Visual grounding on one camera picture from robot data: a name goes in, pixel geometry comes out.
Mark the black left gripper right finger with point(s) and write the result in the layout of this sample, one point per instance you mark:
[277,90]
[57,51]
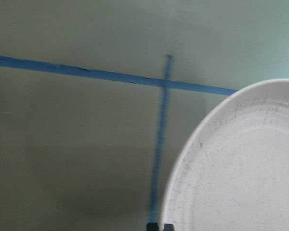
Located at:
[168,227]

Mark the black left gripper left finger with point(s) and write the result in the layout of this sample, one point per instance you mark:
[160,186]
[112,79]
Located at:
[152,226]

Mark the pink plate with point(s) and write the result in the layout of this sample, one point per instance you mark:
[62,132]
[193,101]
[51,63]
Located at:
[233,172]

